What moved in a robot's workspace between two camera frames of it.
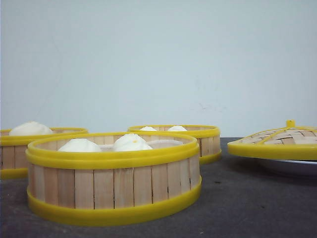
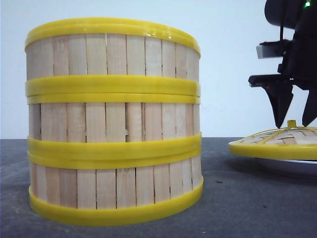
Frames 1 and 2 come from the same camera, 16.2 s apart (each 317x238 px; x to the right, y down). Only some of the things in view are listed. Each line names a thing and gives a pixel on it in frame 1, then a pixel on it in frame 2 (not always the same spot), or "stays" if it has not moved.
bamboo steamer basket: (105, 179) stays
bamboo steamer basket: (13, 161) -> (114, 123)
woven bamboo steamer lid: (290, 142) stays
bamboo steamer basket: (208, 138) -> (112, 57)
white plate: (306, 169) stays
